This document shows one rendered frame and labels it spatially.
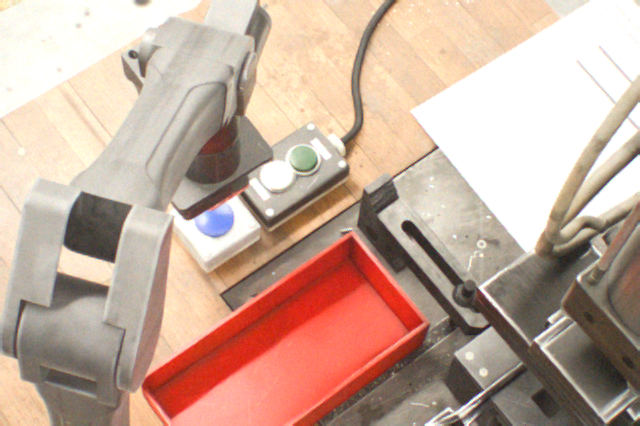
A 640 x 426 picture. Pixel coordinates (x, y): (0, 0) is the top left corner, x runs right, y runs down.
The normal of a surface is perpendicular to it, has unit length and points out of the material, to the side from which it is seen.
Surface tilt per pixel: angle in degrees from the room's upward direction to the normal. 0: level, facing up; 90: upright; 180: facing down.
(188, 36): 25
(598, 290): 0
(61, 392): 76
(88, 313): 1
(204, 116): 85
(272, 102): 0
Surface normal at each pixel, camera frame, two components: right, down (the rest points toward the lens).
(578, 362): 0.04, -0.42
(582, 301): -0.79, 0.54
